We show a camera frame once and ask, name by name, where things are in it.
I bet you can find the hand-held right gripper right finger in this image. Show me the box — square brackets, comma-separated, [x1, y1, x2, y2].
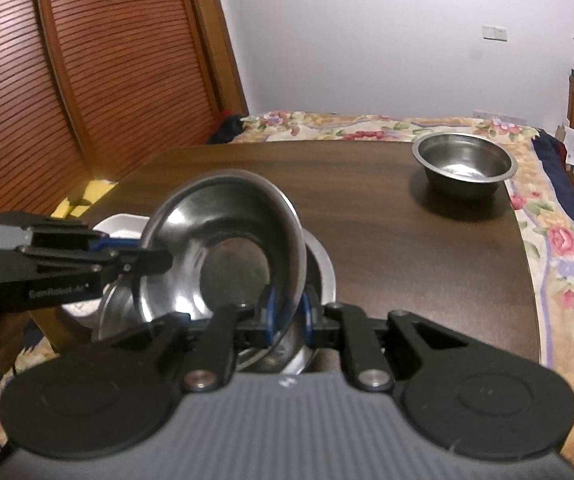
[302, 290, 488, 392]

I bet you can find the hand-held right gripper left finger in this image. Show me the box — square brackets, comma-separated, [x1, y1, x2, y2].
[94, 287, 276, 392]

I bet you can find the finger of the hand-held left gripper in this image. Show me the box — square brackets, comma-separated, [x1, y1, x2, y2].
[0, 211, 141, 252]
[14, 245, 173, 281]

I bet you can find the large white floral plate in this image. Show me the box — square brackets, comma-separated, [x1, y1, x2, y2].
[62, 213, 151, 319]

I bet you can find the stainless steel bowl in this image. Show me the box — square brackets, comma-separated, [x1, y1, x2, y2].
[138, 168, 309, 356]
[98, 230, 338, 376]
[411, 132, 518, 196]

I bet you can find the yellow plush toy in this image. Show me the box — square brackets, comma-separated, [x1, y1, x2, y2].
[50, 178, 118, 220]

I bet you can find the dark red and navy clothing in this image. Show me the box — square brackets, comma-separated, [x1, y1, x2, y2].
[206, 109, 244, 145]

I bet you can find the wooden louvered wardrobe door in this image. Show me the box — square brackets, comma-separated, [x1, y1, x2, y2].
[0, 0, 249, 217]

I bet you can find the beige floral blanket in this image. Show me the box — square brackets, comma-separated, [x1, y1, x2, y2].
[239, 109, 574, 480]

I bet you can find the navy blue cloth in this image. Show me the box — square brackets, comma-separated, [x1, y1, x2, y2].
[531, 128, 574, 252]

